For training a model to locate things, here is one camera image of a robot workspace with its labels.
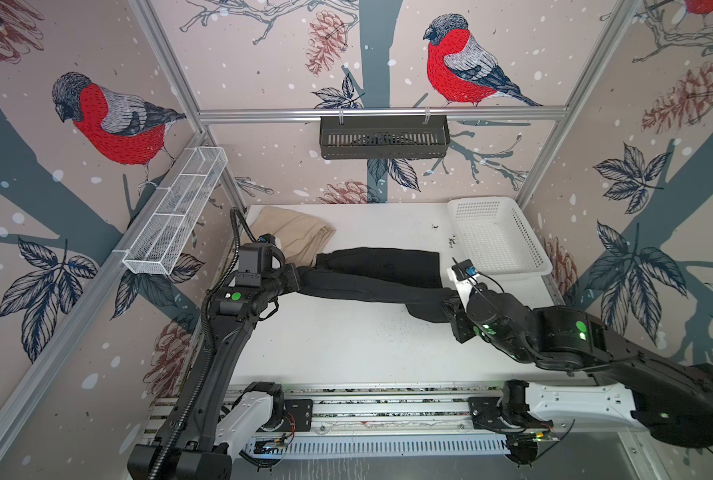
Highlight white plastic laundry basket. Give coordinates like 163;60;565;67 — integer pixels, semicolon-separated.
447;197;552;281

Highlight white wire mesh shelf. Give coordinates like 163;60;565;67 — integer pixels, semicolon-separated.
122;146;228;275

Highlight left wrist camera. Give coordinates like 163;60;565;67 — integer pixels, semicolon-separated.
258;233;278;248

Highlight black hanging wire basket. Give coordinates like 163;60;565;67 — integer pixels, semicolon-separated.
320;115;450;160

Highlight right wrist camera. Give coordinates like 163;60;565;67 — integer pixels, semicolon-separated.
446;259;477;308

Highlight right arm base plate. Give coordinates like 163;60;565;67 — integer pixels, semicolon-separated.
467;397;553;434

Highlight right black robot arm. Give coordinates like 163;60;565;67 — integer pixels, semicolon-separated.
441;284;713;448

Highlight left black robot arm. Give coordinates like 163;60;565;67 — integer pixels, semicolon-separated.
128;234;300;479

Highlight beige drawstring shorts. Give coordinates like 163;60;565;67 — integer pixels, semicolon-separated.
250;206;336;267

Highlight horizontal aluminium frame bar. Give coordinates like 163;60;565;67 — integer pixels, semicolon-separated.
198;106;569;125

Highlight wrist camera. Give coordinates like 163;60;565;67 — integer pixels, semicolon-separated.
258;233;278;248
446;259;477;308

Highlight black shorts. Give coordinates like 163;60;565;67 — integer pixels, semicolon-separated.
298;247;462;323

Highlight aluminium mounting rail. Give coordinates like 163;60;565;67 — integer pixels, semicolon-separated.
145;383;642;436

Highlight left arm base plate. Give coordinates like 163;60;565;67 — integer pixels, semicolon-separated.
258;399;314;433

